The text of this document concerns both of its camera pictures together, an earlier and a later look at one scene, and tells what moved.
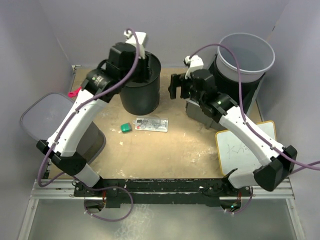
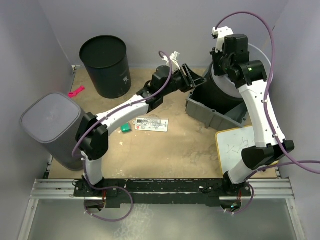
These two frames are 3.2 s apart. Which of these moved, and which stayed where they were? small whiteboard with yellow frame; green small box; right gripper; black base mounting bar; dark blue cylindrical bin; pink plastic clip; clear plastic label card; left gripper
Moved: right gripper; left gripper; dark blue cylindrical bin
Stayed: clear plastic label card; green small box; black base mounting bar; pink plastic clip; small whiteboard with yellow frame
